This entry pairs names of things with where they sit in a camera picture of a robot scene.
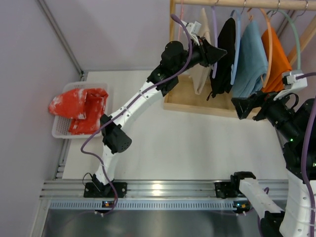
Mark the purple hanger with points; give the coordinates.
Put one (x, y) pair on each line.
(215, 30)

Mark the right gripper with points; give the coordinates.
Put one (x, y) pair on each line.
(257, 105)

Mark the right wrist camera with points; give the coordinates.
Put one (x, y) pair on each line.
(293, 81)

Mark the grey cable duct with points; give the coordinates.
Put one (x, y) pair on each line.
(134, 204)

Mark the orange hanger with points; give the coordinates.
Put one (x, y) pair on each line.
(266, 39)

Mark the white plastic basket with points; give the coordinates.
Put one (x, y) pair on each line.
(61, 125)

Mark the pink hanger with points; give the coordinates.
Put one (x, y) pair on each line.
(181, 18)

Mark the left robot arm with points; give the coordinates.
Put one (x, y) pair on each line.
(174, 61)

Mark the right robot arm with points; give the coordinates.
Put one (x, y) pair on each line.
(298, 219)

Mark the orange trousers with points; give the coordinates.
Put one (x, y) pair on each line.
(280, 65)

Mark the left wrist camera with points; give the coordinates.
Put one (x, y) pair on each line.
(193, 29)

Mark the black trousers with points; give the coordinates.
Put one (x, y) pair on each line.
(226, 40)

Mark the green hanger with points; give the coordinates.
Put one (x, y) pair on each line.
(297, 44)

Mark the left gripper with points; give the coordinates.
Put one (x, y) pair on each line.
(204, 51)

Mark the wooden clothes rack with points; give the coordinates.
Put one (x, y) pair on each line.
(183, 99)

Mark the beige trousers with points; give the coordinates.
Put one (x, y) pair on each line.
(198, 73)

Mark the red white cloth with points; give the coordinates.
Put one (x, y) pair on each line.
(83, 106)

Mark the blue hanger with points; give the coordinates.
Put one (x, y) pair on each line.
(237, 45)

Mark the aluminium rail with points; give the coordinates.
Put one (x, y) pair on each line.
(67, 189)

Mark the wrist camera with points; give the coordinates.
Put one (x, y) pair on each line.
(293, 81)
(193, 29)

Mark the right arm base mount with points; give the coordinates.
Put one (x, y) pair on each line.
(225, 190)

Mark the light blue trousers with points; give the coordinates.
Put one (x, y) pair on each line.
(252, 63)

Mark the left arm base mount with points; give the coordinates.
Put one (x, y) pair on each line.
(93, 190)

